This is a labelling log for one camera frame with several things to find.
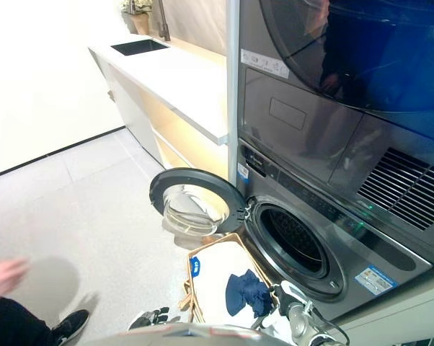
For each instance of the green potted plant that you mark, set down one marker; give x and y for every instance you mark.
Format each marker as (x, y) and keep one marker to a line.
(137, 5)

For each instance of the woven tan laundry basket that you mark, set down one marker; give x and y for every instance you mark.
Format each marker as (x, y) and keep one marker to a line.
(193, 306)

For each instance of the black rectangular sink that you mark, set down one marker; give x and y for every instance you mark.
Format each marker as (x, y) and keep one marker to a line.
(139, 47)

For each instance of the white dryer instruction sticker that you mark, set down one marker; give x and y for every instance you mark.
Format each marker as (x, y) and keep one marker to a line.
(264, 63)

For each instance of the grey front-load washing machine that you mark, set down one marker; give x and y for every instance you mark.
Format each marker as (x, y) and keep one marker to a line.
(346, 238)

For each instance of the silver robot torso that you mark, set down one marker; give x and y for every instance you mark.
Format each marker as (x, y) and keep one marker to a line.
(181, 335)

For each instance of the white countertop cabinet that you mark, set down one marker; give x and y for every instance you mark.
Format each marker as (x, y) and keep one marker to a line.
(166, 79)

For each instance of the person's black trouser leg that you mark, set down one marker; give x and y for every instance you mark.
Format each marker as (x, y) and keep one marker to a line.
(11, 324)

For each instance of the person's bare hand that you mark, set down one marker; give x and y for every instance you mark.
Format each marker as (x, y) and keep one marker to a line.
(4, 277)

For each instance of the black sneaker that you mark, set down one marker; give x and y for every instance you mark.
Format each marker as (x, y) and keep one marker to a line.
(73, 324)

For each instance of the navy blue garment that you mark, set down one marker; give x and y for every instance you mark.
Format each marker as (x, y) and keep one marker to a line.
(247, 292)

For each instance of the dark metal faucet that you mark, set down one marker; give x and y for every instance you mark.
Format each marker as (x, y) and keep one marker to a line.
(163, 25)

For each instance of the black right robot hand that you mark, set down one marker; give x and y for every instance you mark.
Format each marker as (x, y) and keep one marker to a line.
(291, 293)

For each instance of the round glass washer door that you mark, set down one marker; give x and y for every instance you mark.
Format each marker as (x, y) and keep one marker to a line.
(188, 205)

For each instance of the blue white energy label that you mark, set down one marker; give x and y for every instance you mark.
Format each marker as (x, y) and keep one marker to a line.
(376, 280)

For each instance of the small blue washer sticker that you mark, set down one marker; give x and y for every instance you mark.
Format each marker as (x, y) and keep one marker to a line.
(243, 170)

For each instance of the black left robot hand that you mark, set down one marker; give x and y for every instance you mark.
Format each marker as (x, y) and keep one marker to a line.
(155, 316)

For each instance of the beige plant pot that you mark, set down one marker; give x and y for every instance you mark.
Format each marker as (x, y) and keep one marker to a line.
(140, 23)

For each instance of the white vertical side panel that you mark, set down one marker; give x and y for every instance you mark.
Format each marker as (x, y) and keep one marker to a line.
(232, 90)

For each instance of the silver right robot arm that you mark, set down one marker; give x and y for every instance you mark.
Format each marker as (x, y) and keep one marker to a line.
(301, 319)

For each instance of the blue basket tag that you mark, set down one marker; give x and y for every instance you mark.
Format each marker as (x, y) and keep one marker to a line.
(196, 267)

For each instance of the grey stacked dryer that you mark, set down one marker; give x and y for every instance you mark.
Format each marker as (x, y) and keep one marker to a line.
(310, 101)

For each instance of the white fabric basket liner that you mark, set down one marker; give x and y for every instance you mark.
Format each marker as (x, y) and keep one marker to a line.
(217, 266)

